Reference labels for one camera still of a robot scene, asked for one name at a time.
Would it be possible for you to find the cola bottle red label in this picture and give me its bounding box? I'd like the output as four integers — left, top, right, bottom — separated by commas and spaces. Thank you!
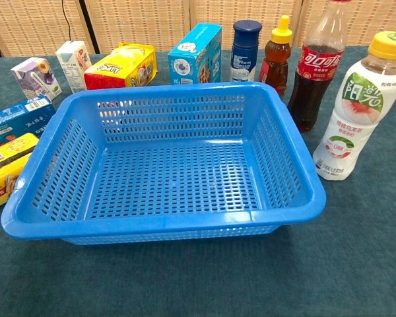
286, 0, 352, 133

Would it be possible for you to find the white tea bottle yellow cap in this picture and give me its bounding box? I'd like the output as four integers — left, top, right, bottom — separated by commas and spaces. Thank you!
312, 30, 396, 181

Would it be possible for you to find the blue cookie pack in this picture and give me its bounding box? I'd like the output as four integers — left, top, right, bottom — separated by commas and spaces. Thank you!
0, 94, 57, 153

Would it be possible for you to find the purple white small carton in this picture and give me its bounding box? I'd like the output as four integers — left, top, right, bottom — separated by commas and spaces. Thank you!
10, 57, 63, 101

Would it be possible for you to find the yellow plastic snack pack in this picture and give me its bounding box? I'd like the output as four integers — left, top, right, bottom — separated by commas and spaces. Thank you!
0, 132, 40, 213

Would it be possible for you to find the blue perforated plastic basket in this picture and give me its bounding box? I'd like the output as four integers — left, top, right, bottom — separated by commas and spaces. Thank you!
0, 81, 327, 246

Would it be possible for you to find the light blue cookie box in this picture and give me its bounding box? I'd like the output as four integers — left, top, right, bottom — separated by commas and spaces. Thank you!
167, 22, 222, 86

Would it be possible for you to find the white bottle dark blue cap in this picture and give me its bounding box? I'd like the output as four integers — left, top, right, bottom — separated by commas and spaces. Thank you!
230, 19, 263, 83

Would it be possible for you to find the yellow and red cracker bag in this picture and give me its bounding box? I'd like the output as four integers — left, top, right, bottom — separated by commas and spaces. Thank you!
83, 42, 158, 90

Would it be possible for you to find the teal table cloth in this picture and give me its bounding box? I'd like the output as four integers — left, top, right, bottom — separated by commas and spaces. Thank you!
0, 45, 396, 317

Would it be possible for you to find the red sauce bottle yellow cap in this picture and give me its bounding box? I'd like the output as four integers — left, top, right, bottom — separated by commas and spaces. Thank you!
259, 15, 292, 96

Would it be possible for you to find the bamboo folding screen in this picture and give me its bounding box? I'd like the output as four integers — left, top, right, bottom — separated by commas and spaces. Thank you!
0, 0, 396, 57

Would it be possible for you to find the white milk carton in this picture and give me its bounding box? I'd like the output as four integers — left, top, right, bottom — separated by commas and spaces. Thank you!
55, 40, 92, 94

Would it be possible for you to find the black tripod pole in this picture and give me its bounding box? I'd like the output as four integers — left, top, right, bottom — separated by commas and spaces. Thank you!
77, 0, 96, 53

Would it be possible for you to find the thin black hanging cable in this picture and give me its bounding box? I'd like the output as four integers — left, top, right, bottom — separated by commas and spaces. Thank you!
60, 0, 71, 43

